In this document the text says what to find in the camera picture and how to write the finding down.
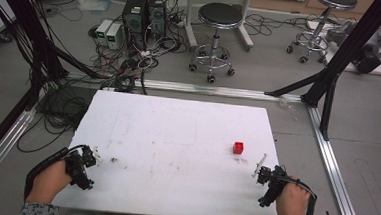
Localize grey machine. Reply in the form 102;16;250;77
323;19;381;76

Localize person's left hand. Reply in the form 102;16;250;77
24;157;75;206

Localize left hand-held gripper cable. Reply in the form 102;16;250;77
22;141;88;206

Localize black round stool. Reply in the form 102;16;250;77
186;0;246;86

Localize black frame post with cables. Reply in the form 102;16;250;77
0;0;74;114

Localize hand-held gripper cable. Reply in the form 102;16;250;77
22;141;88;206
283;176;319;215

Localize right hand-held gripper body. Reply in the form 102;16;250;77
255;164;290;210

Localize person's patterned sleeve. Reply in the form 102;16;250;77
20;200;61;215

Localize grey round stool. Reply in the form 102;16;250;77
284;0;359;68

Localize white power supply unit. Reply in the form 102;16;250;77
94;18;114;47
104;21;124;51

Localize person's right hand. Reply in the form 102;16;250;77
274;183;312;215

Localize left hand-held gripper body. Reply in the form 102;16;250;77
62;144;99;192

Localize black computer tower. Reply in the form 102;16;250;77
119;0;150;53
145;0;169;42

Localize black floor cables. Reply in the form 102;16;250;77
242;9;320;42

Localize red toy block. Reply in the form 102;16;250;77
232;140;246;156

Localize black cable bundle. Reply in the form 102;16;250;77
15;80;96;159

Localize aluminium floor rail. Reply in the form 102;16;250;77
299;104;374;215
0;105;38;203
64;72;312;105

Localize tangle of cables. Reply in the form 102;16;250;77
83;0;194;99

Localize clear plastic bag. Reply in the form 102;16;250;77
74;0;114;17

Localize black frame floor bar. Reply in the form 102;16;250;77
0;85;35;177

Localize right hand-held gripper cable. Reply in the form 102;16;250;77
283;176;319;215

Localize white stand legs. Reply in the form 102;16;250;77
180;0;258;54

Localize black frame brace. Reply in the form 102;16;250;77
264;65;327;101
319;73;341;142

